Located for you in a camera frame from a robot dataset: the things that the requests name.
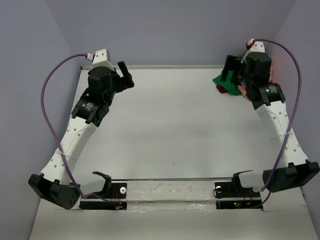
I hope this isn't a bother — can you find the pink t shirt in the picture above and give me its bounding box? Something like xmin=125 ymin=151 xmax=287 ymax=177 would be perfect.
xmin=244 ymin=64 xmax=273 ymax=100

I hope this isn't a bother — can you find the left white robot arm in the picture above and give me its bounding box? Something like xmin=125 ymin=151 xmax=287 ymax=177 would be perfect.
xmin=28 ymin=61 xmax=135 ymax=210

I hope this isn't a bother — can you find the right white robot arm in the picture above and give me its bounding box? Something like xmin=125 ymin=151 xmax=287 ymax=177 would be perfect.
xmin=221 ymin=52 xmax=320 ymax=196

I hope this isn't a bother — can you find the green t shirt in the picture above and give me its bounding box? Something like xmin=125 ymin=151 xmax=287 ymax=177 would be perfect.
xmin=212 ymin=54 xmax=246 ymax=97

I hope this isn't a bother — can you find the red t shirt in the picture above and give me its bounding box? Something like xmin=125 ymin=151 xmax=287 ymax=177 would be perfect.
xmin=216 ymin=85 xmax=229 ymax=94

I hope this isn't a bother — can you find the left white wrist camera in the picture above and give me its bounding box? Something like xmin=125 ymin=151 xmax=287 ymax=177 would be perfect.
xmin=92 ymin=48 xmax=114 ymax=71

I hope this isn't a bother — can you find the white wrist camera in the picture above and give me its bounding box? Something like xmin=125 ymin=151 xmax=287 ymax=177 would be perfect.
xmin=240 ymin=38 xmax=265 ymax=64
xmin=92 ymin=48 xmax=114 ymax=71

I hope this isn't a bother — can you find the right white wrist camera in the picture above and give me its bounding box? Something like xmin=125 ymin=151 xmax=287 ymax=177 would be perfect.
xmin=240 ymin=38 xmax=265 ymax=64

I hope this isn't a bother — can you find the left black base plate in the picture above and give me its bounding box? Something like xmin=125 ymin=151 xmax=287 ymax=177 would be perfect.
xmin=78 ymin=181 xmax=128 ymax=211

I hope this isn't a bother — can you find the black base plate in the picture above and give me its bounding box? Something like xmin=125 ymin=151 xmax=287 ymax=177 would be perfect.
xmin=212 ymin=181 xmax=262 ymax=210
xmin=78 ymin=181 xmax=128 ymax=211

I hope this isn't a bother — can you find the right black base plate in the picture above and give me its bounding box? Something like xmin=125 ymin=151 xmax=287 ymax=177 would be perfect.
xmin=212 ymin=181 xmax=262 ymax=210

